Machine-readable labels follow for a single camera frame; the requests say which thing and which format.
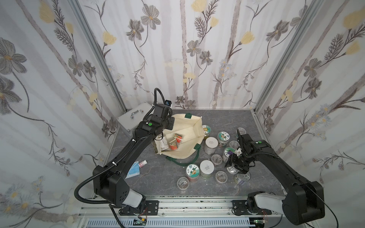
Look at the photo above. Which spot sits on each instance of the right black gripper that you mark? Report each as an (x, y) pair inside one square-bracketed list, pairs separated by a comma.
[(238, 163)]

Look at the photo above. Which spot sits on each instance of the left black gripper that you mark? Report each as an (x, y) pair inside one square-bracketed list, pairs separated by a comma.
[(170, 123)]

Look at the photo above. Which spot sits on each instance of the purple label metal can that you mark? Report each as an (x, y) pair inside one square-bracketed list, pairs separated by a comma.
[(241, 179)]

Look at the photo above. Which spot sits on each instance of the purple flower lid jar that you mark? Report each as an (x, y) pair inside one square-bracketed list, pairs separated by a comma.
[(226, 153)]

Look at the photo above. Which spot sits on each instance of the red flower seed cup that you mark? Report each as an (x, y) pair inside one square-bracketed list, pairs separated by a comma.
[(173, 144)]

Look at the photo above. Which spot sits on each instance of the cream canvas tote bag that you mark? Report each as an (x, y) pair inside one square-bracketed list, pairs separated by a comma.
[(182, 144)]

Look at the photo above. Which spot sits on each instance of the teal label seed cup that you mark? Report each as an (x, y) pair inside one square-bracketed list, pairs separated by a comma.
[(216, 159)]

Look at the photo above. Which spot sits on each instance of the clear lid green seed cup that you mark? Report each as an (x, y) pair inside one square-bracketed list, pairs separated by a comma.
[(242, 131)]

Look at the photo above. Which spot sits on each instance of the large strawberry label jar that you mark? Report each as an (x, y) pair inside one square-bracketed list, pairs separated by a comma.
[(223, 138)]

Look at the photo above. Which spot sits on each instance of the white lid seed jar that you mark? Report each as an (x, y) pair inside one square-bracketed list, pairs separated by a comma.
[(206, 169)]

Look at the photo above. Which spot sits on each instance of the silver lid text jar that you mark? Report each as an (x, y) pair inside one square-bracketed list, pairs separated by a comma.
[(210, 145)]

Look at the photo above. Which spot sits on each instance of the yellow label tall jar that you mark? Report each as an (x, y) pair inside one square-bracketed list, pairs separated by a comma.
[(206, 130)]

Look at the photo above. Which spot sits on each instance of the red label seed jar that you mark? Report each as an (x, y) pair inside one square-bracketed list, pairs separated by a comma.
[(192, 172)]

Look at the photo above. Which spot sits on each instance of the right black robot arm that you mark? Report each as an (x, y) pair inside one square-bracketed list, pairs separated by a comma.
[(304, 201)]

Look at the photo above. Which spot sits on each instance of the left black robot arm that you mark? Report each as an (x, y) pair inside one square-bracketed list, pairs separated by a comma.
[(111, 185)]

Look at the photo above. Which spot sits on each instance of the silver first aid case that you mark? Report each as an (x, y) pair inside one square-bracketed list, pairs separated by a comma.
[(131, 119)]

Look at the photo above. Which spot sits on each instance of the blue face mask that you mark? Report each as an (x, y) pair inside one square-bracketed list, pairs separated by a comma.
[(134, 170)]

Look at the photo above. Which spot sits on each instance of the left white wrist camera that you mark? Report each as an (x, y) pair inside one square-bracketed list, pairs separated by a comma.
[(168, 103)]

